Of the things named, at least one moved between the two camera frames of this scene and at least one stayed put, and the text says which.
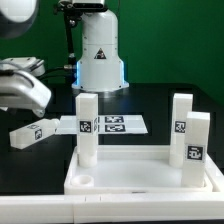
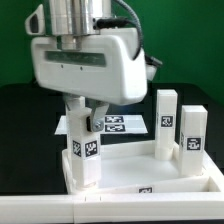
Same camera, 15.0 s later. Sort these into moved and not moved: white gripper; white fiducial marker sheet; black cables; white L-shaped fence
Moved: white gripper; black cables
Not moved: white fiducial marker sheet; white L-shaped fence
